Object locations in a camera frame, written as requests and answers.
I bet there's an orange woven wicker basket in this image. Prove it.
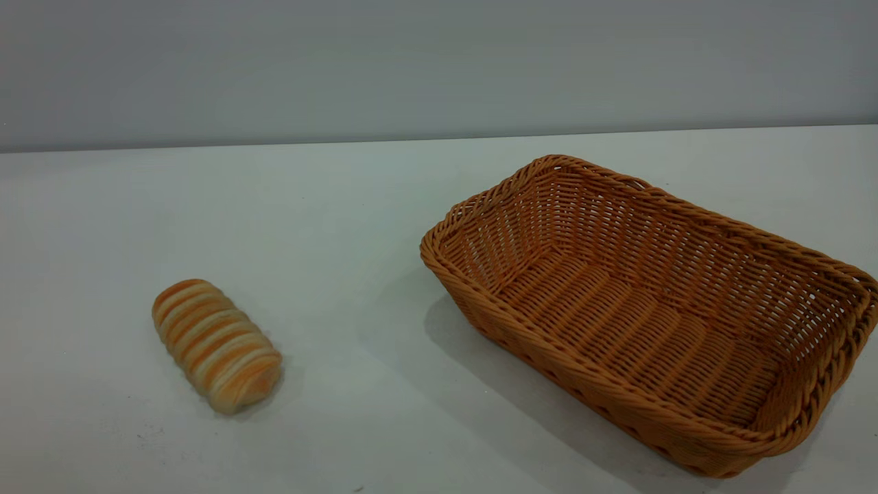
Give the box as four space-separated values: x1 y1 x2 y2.
420 154 878 479

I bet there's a striped orange bread roll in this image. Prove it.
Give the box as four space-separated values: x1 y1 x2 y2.
152 279 283 415

